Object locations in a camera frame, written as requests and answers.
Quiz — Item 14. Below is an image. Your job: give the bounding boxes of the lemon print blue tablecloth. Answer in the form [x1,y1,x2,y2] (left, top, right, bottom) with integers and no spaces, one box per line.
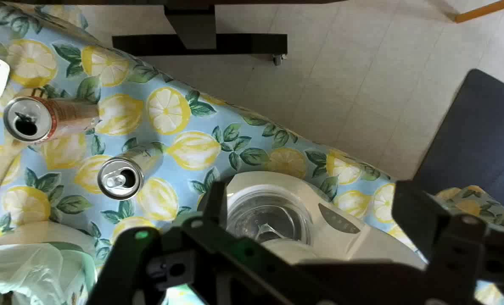
[0,2,504,305]

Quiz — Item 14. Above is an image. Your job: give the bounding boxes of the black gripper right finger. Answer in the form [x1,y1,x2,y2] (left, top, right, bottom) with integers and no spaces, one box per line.
[391,180,453,251]

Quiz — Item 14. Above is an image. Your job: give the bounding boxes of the black wheeled table base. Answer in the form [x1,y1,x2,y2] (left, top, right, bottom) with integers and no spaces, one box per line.
[111,0,290,65]

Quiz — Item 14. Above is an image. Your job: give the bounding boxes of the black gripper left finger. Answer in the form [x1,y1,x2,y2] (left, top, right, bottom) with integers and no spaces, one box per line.
[202,178,231,229]

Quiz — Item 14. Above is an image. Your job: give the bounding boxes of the silver soda can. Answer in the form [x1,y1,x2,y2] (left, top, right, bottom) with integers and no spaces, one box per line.
[97,143,165,200]

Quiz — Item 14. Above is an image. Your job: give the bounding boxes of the white drip coffee maker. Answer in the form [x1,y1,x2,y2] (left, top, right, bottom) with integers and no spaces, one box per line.
[197,170,428,273]

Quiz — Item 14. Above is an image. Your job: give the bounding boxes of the wooden furniture edge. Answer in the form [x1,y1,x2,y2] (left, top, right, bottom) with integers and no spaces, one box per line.
[452,0,504,24]

